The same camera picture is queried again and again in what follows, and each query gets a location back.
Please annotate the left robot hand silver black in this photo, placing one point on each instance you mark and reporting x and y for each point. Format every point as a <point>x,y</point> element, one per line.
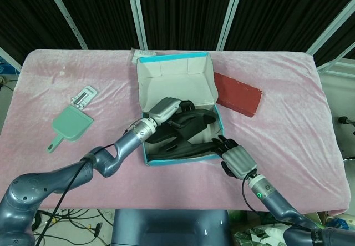
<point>166,110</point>

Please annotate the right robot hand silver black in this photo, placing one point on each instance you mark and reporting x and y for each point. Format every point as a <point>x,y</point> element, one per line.
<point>238,162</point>

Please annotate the teal cardboard shoe box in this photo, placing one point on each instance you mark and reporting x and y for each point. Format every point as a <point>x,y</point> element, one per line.
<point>177,85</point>

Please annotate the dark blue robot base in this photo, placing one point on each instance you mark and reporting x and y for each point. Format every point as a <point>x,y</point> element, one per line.
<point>172,229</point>

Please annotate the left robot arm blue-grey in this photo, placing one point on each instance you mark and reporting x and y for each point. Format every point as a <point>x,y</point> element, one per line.
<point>55,176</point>

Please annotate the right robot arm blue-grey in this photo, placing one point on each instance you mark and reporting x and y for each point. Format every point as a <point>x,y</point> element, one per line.
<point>280,204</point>

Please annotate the clear plastic package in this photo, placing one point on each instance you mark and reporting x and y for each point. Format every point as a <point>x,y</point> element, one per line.
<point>144,54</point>

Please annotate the pink plush table cloth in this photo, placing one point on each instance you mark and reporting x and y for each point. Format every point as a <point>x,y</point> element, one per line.
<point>177,185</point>

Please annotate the red brick block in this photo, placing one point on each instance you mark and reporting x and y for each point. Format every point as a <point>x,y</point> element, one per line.
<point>238,94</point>

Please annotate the white leaf-print plastic bag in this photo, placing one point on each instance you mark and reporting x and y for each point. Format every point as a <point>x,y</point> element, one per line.
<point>260,236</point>

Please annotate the white folding phone stand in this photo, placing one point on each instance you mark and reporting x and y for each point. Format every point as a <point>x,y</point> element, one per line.
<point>83,96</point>

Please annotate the mint green dustpan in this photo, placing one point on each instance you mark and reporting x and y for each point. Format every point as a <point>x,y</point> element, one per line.
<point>73,122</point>

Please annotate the black pleated curtain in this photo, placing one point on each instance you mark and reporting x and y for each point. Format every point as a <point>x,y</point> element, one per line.
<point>288,12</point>
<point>100,12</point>
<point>25,15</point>
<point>341,46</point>
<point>183,12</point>

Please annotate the white metal frame post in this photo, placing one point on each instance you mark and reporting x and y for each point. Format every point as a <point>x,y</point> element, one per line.
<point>65,15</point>
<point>137,15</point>
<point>335,67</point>
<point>9,58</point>
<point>230,15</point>
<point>330,26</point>

